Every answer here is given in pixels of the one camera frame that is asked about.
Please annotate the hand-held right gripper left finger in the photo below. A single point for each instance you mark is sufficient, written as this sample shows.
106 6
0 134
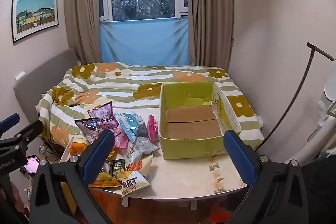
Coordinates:
98 157

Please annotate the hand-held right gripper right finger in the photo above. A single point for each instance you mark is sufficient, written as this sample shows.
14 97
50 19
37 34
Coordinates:
240 158

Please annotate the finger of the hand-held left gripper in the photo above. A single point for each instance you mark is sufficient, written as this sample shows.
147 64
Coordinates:
10 119
26 132

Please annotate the yellow snack packet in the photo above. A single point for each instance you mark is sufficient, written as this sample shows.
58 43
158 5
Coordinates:
105 180

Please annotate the orange cream-topped snack packet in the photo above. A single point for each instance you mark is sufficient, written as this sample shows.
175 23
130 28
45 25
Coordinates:
77 144

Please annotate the pink striped snack packet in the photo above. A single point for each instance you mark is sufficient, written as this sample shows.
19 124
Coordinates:
120 140

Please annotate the yellow-green cardboard box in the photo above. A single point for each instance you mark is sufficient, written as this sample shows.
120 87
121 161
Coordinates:
193 123

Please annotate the phone with pink screen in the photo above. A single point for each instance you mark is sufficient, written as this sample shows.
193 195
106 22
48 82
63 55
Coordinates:
32 165

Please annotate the dark purple snack packet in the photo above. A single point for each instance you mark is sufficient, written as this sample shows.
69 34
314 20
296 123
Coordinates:
88 129

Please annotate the grey white snack packet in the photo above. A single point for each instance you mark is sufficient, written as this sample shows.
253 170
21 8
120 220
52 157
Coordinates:
139 149

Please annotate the white orange snack packet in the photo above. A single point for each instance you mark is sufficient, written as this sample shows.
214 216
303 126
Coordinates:
136 179

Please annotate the light blue snack packet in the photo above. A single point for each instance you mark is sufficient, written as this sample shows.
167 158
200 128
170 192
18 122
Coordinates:
131 124

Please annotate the grey bed headboard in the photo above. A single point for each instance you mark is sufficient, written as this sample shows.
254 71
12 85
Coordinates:
44 74

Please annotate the pink floral snack packet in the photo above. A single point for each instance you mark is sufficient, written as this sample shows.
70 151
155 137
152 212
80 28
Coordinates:
152 128

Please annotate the floral striped blanket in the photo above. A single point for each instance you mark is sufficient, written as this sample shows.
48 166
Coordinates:
126 82

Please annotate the white appliance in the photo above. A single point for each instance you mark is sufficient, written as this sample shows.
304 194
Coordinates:
329 108

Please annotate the light blue cloth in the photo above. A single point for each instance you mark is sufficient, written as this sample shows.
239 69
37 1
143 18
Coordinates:
144 41

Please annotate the beige curtain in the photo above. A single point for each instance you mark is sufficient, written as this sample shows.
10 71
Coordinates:
81 8
210 16

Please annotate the white wall switch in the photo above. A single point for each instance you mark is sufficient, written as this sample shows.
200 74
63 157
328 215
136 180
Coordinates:
20 75

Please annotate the framed wall picture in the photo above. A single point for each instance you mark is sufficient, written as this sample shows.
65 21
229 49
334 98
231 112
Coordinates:
35 15

